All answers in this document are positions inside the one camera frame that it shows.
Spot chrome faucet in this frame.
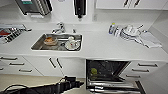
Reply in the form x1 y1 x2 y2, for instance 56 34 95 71
51 21 67 35

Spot white stacked dishes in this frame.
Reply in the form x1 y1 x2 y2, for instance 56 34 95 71
119 24 145 42

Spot white drawer unit wide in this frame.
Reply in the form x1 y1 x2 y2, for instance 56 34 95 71
0 55 43 77

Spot small clear bottle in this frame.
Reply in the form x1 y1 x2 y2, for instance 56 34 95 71
114 27 121 37

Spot stainless steel sink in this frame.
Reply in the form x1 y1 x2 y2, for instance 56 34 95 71
30 32 84 53

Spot black soap dispenser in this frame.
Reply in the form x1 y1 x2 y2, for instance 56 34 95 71
73 0 87 22

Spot blue white soap bottle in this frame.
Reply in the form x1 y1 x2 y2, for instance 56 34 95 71
107 22 116 36

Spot white dish cloth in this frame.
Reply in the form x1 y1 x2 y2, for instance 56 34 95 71
139 31 164 50

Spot orange bowl in sink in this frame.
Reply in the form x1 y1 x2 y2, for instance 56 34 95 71
43 36 58 46

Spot stainless steel dishwasher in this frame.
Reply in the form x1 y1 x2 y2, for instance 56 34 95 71
84 58 147 94

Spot grey paper towel dispenser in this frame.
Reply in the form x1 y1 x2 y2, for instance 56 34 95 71
14 0 54 17

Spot dish drying rack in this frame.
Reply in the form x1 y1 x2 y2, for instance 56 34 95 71
0 23 33 44

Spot white wall outlet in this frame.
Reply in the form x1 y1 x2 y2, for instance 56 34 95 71
92 13 99 22

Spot white wall cabinet black handles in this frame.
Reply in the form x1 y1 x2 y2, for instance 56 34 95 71
95 0 168 10

